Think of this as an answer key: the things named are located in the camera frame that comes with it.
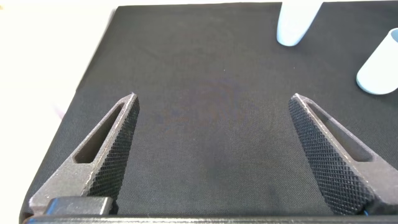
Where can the left gripper textured left finger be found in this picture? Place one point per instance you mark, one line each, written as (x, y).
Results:
(118, 146)

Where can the left gripper textured right finger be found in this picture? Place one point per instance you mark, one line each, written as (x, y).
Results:
(329, 161)

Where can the black tablecloth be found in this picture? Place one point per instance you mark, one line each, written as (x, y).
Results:
(211, 140)

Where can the teal green plastic cup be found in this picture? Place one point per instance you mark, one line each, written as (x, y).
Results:
(377, 71)

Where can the light blue plastic cup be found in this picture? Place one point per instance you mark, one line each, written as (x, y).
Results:
(293, 25)

